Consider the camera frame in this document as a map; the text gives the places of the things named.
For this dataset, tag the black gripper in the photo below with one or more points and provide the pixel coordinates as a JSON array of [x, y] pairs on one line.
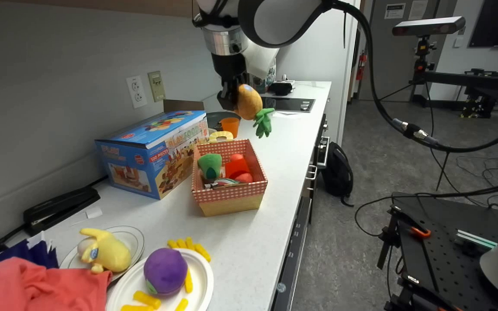
[[229, 70]]

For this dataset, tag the orange carrot toy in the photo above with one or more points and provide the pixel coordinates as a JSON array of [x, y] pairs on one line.
[[250, 101]]

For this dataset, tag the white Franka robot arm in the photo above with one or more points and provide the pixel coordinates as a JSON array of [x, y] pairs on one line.
[[284, 20]]

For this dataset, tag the flat dark hot plate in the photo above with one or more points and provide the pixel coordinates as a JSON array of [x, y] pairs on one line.
[[289, 104]]

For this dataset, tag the orange plushie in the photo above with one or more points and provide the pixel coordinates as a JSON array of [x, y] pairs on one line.
[[236, 167]]

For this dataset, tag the green plushie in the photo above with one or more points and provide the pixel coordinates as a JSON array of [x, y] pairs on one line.
[[210, 167]]

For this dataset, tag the red plushie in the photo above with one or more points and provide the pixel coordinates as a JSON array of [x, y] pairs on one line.
[[244, 179]]

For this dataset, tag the purple ball plushie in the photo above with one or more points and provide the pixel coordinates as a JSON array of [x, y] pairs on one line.
[[165, 272]]

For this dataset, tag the yellow plushie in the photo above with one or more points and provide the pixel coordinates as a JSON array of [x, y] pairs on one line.
[[111, 253]]

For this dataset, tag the orange plastic cup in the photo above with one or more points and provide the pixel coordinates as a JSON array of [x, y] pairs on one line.
[[231, 127]]

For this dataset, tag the small black appliance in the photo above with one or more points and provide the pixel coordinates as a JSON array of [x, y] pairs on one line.
[[281, 89]]

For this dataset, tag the teal grey plush toy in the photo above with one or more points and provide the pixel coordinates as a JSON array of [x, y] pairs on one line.
[[222, 184]]

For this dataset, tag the blue toy food box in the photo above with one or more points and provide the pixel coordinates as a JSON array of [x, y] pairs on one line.
[[146, 144]]

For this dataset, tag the red checkered basket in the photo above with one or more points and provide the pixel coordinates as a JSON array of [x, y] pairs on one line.
[[229, 199]]

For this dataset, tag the black backpack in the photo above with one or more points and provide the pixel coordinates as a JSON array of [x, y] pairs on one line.
[[338, 174]]

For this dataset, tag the black dishwasher front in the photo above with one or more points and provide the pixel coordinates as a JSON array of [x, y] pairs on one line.
[[301, 231]]

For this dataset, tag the yellow fries plush bundle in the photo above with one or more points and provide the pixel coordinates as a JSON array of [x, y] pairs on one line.
[[194, 250]]

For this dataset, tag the yellow fry plush piece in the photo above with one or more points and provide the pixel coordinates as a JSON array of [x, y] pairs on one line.
[[189, 282], [182, 305], [146, 300]]

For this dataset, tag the white door sign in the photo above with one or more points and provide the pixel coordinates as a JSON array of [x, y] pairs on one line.
[[395, 11]]

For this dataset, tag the black stapler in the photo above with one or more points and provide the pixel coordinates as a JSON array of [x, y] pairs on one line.
[[59, 208]]

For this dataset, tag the dark blue cloth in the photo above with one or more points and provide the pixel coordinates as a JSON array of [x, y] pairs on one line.
[[18, 251]]

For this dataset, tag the pink red cloth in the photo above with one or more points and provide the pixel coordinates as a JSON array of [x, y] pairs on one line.
[[30, 288]]

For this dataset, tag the black equipment cart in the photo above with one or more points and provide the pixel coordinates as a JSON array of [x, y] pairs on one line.
[[450, 270]]

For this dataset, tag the green tipped tool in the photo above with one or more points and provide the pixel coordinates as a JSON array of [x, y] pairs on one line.
[[476, 239]]

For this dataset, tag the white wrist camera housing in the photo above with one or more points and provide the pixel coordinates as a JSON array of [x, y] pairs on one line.
[[260, 61]]

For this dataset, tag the beige wall plate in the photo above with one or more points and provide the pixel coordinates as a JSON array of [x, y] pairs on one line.
[[156, 87]]

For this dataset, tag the white wall outlet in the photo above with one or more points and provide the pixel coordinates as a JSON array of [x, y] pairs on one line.
[[137, 92]]

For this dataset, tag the black stereo camera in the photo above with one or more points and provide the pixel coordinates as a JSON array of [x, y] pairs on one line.
[[428, 27]]

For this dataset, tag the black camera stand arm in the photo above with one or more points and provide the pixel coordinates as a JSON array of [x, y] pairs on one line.
[[462, 80]]

